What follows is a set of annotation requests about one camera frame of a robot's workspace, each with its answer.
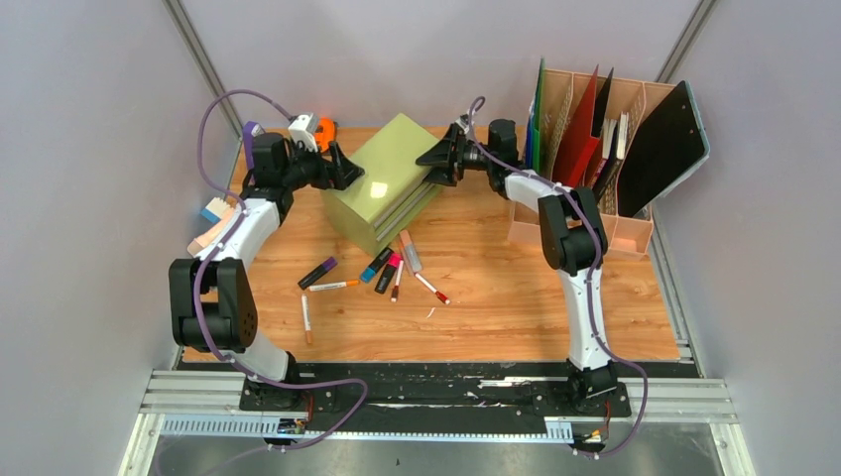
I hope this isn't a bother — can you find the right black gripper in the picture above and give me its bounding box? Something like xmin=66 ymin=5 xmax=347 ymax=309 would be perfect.
xmin=419 ymin=122 xmax=499 ymax=184

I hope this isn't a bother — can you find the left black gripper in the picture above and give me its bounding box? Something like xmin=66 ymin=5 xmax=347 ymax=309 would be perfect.
xmin=283 ymin=141 xmax=367 ymax=193

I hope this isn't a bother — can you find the green drawer cabinet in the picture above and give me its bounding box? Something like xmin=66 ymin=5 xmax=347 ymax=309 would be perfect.
xmin=320 ymin=113 xmax=442 ymax=256

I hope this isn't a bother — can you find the red folder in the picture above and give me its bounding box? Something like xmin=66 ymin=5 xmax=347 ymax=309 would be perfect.
xmin=551 ymin=66 xmax=614 ymax=187

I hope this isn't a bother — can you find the peach file organizer rack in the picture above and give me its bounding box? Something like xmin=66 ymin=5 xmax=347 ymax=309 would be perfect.
xmin=507 ymin=67 xmax=678 ymax=262

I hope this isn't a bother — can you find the purple Roald Dahl book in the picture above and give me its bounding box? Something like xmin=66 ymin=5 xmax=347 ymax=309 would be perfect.
xmin=583 ymin=119 xmax=618 ymax=187

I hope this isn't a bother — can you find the black Moon and Sixpence book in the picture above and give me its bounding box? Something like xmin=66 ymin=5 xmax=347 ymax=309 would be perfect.
xmin=592 ymin=112 xmax=630 ymax=201

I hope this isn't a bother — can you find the black notebook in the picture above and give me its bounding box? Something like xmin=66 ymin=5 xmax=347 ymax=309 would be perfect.
xmin=616 ymin=80 xmax=710 ymax=218

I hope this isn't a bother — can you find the clipboard with white papers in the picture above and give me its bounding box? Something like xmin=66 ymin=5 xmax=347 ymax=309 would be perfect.
xmin=655 ymin=80 xmax=710 ymax=198

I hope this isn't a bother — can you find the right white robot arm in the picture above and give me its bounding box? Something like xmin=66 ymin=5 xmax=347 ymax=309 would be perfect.
xmin=416 ymin=118 xmax=618 ymax=415

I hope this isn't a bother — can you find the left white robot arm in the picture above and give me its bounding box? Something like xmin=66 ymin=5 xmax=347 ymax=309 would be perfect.
xmin=169 ymin=133 xmax=365 ymax=410

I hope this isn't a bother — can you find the orange tape dispenser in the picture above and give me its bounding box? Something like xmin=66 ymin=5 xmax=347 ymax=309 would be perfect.
xmin=313 ymin=117 xmax=337 ymax=154

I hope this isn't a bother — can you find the purple capped black marker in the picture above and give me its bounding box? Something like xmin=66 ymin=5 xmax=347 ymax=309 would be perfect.
xmin=298 ymin=257 xmax=338 ymax=290

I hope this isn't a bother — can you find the blue folder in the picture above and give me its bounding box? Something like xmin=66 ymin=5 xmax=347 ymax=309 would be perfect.
xmin=523 ymin=98 xmax=536 ymax=169

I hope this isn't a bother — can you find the pink highlighter marker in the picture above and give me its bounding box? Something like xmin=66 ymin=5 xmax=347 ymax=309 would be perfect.
xmin=375 ymin=253 xmax=403 ymax=295

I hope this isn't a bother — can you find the purple phone stand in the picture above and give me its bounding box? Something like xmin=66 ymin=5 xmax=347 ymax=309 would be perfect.
xmin=242 ymin=121 xmax=265 ymax=171

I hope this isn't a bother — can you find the green folder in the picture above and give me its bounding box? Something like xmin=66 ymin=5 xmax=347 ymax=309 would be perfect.
xmin=530 ymin=57 xmax=545 ymax=172

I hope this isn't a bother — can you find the blue capped black marker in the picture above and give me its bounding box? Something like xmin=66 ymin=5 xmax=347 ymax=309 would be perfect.
xmin=360 ymin=247 xmax=394 ymax=283

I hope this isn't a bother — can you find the orange tipped pen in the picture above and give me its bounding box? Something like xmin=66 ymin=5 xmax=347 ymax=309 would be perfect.
xmin=306 ymin=280 xmax=362 ymax=293
xmin=300 ymin=295 xmax=313 ymax=345

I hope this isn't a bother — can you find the red white pen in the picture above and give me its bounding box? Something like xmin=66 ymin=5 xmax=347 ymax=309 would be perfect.
xmin=390 ymin=260 xmax=405 ymax=302
xmin=414 ymin=272 xmax=451 ymax=305

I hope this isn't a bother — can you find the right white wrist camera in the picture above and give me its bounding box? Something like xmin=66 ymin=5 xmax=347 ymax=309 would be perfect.
xmin=455 ymin=114 xmax=472 ymax=136

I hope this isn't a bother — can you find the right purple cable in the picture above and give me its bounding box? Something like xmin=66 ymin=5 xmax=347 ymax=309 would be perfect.
xmin=466 ymin=96 xmax=651 ymax=459

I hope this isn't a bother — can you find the purple cable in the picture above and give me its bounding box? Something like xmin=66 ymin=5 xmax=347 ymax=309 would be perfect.
xmin=466 ymin=96 xmax=651 ymax=459
xmin=191 ymin=89 xmax=369 ymax=454

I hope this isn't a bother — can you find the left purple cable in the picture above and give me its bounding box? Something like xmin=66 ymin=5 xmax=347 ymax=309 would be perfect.
xmin=191 ymin=89 xmax=369 ymax=454

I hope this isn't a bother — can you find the black mounting base plate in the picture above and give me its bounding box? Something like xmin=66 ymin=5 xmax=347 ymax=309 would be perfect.
xmin=239 ymin=361 xmax=632 ymax=434

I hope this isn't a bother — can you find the aluminium frame rail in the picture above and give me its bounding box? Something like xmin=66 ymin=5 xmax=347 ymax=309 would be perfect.
xmin=119 ymin=362 xmax=755 ymax=475

